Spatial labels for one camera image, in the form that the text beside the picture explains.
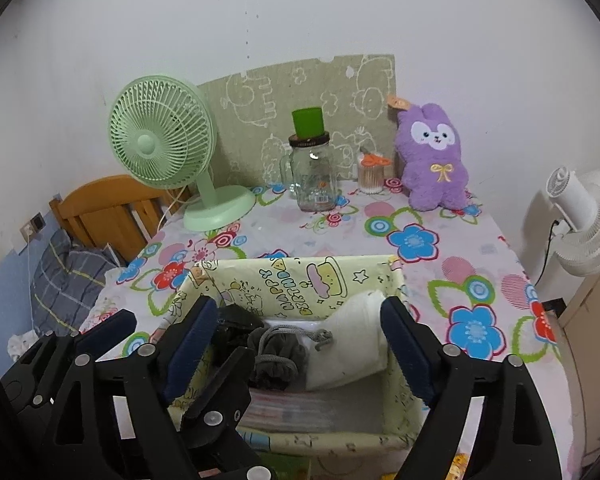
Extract green patterned board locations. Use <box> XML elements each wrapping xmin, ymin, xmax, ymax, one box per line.
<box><xmin>194</xmin><ymin>52</ymin><xmax>398</xmax><ymax>189</ymax></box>

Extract green tissue pack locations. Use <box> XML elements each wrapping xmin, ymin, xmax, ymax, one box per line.
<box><xmin>258</xmin><ymin>452</ymin><xmax>311</xmax><ymax>480</ymax></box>

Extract clear plastic bag pack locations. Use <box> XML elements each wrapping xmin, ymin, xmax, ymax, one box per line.
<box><xmin>240</xmin><ymin>389</ymin><xmax>337</xmax><ymax>434</ymax></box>

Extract green desk fan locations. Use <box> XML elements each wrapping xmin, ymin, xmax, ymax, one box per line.
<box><xmin>108</xmin><ymin>75</ymin><xmax>256</xmax><ymax>232</ymax></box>

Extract floral tablecloth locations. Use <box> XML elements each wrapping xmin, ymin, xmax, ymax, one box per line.
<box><xmin>84</xmin><ymin>180</ymin><xmax>579</xmax><ymax>479</ymax></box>

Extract toothpick jar orange lid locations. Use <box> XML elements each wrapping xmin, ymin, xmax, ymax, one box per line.
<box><xmin>358</xmin><ymin>151</ymin><xmax>391</xmax><ymax>194</ymax></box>

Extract wall power outlet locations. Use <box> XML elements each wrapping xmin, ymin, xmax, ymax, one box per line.
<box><xmin>20</xmin><ymin>212</ymin><xmax>46</xmax><ymax>244</ymax></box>

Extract black plastic bag bundle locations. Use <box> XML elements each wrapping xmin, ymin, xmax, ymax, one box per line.
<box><xmin>218</xmin><ymin>304</ymin><xmax>264</xmax><ymax>335</ymax></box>

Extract yellow cartoon fabric box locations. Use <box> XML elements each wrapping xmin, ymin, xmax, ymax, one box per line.
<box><xmin>161</xmin><ymin>255</ymin><xmax>422</xmax><ymax>456</ymax></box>

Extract purple plush bunny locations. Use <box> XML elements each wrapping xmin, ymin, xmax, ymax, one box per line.
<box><xmin>394</xmin><ymin>103</ymin><xmax>469</xmax><ymax>211</ymax></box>

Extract yellow cartoon tissue pack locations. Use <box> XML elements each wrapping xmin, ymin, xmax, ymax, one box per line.
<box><xmin>445</xmin><ymin>453</ymin><xmax>469</xmax><ymax>480</ymax></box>

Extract glass mason jar mug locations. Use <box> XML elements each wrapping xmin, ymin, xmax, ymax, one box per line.
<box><xmin>279</xmin><ymin>132</ymin><xmax>338</xmax><ymax>212</ymax></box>

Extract green cup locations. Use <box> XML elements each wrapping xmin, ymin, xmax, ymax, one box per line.
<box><xmin>291</xmin><ymin>106</ymin><xmax>325</xmax><ymax>140</ymax></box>

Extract white cloth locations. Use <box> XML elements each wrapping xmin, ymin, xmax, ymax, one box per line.
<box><xmin>306</xmin><ymin>290</ymin><xmax>388</xmax><ymax>391</ymax></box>
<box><xmin>7</xmin><ymin>330</ymin><xmax>40</xmax><ymax>362</ymax></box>

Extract grey sock bundle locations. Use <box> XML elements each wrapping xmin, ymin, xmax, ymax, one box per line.
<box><xmin>247</xmin><ymin>325</ymin><xmax>334</xmax><ymax>391</ymax></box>

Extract grey plaid pillow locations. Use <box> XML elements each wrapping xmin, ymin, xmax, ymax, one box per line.
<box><xmin>30</xmin><ymin>229</ymin><xmax>122</xmax><ymax>336</ymax></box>

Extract white crumpled cloth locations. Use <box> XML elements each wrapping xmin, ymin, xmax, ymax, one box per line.
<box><xmin>7</xmin><ymin>330</ymin><xmax>40</xmax><ymax>362</ymax></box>

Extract white standing fan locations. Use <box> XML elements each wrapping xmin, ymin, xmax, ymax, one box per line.
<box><xmin>545</xmin><ymin>166</ymin><xmax>600</xmax><ymax>278</ymax></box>

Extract beige door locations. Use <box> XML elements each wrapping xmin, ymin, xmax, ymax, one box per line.
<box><xmin>558</xmin><ymin>274</ymin><xmax>600</xmax><ymax>467</ymax></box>

